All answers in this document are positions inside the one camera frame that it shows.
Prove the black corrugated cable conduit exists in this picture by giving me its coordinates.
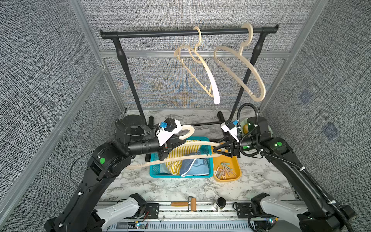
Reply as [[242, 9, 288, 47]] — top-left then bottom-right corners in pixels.
[[236, 103, 355, 232]]

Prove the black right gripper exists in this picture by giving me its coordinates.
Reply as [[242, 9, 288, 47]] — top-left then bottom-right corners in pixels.
[[214, 136, 261, 161]]

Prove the teal plastic basket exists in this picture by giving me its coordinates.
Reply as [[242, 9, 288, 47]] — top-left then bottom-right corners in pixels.
[[149, 146, 214, 178]]

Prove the mint green clothespin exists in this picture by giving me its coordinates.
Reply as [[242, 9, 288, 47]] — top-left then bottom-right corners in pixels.
[[220, 162, 230, 169]]

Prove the white right arm base mount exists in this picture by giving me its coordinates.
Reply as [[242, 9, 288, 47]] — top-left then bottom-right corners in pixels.
[[251, 193, 308, 228]]

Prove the small black lidded jar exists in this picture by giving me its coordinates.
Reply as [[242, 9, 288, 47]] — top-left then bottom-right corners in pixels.
[[213, 197, 227, 212]]

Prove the dark blue hello towel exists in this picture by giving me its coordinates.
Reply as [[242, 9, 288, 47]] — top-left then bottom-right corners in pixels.
[[180, 158, 210, 177]]

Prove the pink clothespin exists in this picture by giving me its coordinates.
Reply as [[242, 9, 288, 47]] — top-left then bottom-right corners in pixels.
[[225, 169, 236, 176]]

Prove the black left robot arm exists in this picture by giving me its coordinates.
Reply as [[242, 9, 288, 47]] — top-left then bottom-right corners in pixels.
[[44, 115, 186, 232]]

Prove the wooden handle roller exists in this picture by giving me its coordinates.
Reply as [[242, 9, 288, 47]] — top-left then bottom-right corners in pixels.
[[171, 197, 197, 212]]

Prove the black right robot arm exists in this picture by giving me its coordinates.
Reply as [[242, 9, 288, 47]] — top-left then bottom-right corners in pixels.
[[214, 117, 355, 232]]

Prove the pale green wavy plate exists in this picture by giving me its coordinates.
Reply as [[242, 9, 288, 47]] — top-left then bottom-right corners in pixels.
[[242, 117, 273, 137]]

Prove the beige hanger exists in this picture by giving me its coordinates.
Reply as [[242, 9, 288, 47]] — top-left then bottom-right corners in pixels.
[[214, 23, 267, 102], [127, 121, 222, 170], [173, 26, 221, 105]]

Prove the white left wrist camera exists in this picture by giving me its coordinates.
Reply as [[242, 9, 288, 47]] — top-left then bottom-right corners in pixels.
[[155, 118, 182, 147]]

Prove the yellow plastic tray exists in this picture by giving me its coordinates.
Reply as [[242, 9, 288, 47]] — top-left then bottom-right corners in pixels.
[[212, 152, 242, 182]]

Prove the yellow striped towel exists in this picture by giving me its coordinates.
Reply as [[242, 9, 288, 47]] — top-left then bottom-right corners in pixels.
[[165, 145, 209, 176]]

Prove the black clothes rack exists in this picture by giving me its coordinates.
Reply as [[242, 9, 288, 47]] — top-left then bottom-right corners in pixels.
[[99, 24, 279, 127]]

